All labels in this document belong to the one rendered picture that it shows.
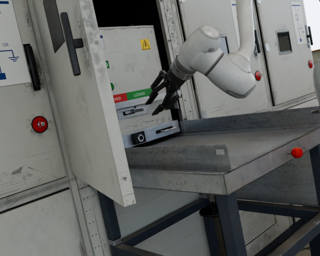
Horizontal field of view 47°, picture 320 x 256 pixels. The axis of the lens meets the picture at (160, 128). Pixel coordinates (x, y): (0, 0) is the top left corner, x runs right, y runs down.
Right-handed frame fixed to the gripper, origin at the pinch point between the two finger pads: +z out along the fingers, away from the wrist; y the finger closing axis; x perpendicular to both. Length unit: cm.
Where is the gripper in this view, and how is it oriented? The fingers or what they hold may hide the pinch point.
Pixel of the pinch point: (154, 104)
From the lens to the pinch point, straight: 151.6
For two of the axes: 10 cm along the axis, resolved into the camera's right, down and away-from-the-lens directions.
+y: 5.0, 8.1, -3.0
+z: -4.7, 5.5, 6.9
